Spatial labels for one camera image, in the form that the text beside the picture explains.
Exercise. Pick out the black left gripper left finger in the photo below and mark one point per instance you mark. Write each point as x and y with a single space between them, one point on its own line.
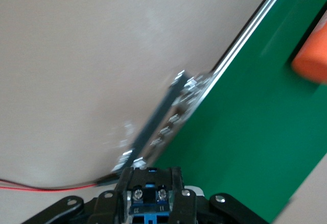
120 203

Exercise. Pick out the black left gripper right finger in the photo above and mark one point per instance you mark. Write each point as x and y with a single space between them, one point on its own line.
182 206

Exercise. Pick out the orange cylindrical battery cell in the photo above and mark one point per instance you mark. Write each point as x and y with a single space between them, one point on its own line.
314 58

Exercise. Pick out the green conveyor belt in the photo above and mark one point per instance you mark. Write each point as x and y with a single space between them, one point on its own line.
242 132

